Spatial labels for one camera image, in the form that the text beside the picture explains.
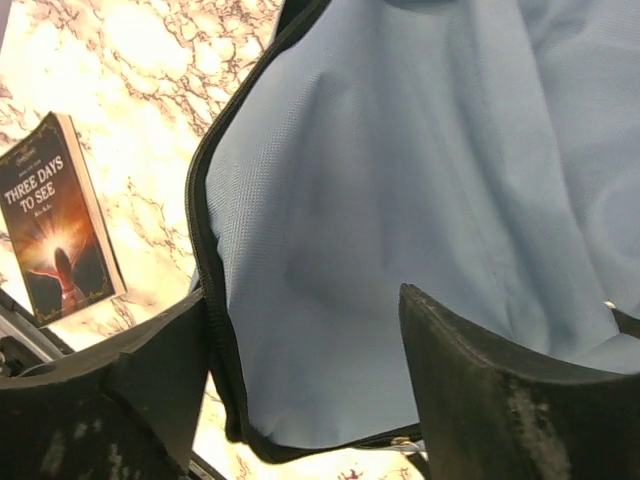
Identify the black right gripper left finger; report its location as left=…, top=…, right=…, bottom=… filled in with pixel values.
left=1, top=291, right=208, bottom=479

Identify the blue student backpack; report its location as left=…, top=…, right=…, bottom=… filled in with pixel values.
left=187, top=1, right=639, bottom=463

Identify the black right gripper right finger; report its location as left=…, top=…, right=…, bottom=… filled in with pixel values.
left=399, top=284, right=639, bottom=479

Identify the dark red notebook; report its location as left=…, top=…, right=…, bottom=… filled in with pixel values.
left=1, top=113, right=126, bottom=327

